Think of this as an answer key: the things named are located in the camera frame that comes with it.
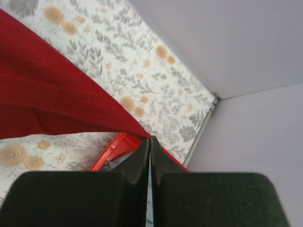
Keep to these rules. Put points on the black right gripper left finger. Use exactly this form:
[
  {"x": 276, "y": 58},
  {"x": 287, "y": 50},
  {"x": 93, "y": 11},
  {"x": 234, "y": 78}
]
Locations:
[{"x": 116, "y": 198}]

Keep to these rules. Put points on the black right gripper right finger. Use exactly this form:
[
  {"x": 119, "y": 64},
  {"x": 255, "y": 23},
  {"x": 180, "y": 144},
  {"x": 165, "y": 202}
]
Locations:
[{"x": 186, "y": 199}]

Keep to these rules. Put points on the red t-shirt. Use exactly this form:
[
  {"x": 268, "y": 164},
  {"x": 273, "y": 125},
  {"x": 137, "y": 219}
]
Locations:
[{"x": 42, "y": 92}]

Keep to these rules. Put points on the red plastic bin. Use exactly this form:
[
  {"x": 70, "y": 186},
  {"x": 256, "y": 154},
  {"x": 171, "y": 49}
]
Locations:
[{"x": 113, "y": 151}]

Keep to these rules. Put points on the floral patterned table mat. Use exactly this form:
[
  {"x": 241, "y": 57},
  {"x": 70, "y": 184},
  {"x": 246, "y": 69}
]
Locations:
[{"x": 110, "y": 42}]

